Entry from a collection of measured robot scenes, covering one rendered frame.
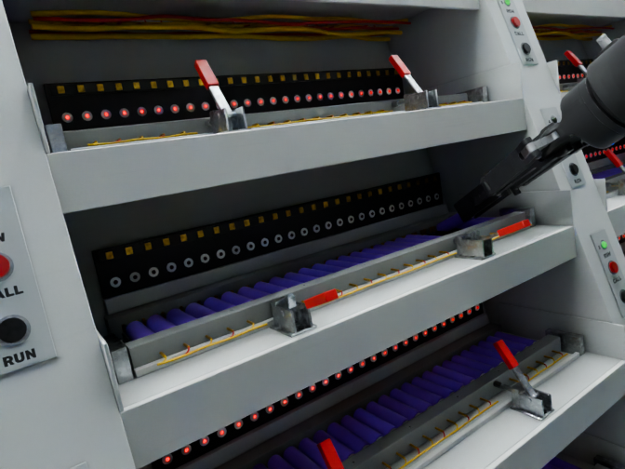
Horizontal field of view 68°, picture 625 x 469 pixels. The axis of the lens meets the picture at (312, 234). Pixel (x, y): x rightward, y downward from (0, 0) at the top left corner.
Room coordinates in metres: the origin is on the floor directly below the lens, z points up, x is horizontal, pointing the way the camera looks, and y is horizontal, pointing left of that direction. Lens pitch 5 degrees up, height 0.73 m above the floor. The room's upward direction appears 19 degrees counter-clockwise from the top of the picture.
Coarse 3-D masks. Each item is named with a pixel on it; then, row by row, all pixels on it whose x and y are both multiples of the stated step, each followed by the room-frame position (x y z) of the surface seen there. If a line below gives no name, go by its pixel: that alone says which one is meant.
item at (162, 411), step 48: (528, 192) 0.68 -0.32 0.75; (336, 240) 0.65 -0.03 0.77; (528, 240) 0.61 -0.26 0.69; (144, 288) 0.51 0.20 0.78; (192, 288) 0.54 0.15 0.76; (384, 288) 0.50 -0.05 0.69; (432, 288) 0.50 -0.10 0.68; (480, 288) 0.54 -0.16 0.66; (336, 336) 0.43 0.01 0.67; (384, 336) 0.46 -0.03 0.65; (144, 384) 0.36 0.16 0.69; (192, 384) 0.35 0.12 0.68; (240, 384) 0.38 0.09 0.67; (288, 384) 0.40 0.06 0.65; (144, 432) 0.34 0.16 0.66; (192, 432) 0.36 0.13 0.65
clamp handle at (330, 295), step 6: (324, 294) 0.36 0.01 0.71; (330, 294) 0.36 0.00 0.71; (336, 294) 0.37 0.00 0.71; (288, 300) 0.42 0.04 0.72; (294, 300) 0.42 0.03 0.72; (306, 300) 0.39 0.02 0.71; (312, 300) 0.38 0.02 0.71; (318, 300) 0.37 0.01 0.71; (324, 300) 0.36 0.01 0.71; (330, 300) 0.36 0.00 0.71; (288, 306) 0.42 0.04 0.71; (294, 306) 0.42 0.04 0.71; (300, 306) 0.40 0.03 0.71; (306, 306) 0.39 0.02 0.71; (312, 306) 0.38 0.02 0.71
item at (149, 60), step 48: (48, 48) 0.52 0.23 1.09; (96, 48) 0.55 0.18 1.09; (144, 48) 0.58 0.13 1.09; (192, 48) 0.62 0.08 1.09; (240, 48) 0.66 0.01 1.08; (288, 48) 0.70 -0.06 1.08; (336, 48) 0.75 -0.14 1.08; (384, 48) 0.81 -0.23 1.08; (576, 48) 1.17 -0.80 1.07; (192, 192) 0.58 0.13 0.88; (240, 192) 0.62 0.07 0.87; (288, 192) 0.66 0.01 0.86; (336, 192) 0.70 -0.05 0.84; (96, 240) 0.52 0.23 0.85; (96, 288) 0.51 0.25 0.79
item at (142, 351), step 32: (480, 224) 0.64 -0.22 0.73; (384, 256) 0.55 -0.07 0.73; (416, 256) 0.56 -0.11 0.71; (448, 256) 0.56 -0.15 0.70; (288, 288) 0.48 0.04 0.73; (320, 288) 0.48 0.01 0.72; (224, 320) 0.42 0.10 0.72; (256, 320) 0.44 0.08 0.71; (128, 352) 0.38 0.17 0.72; (160, 352) 0.39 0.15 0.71; (192, 352) 0.39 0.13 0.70
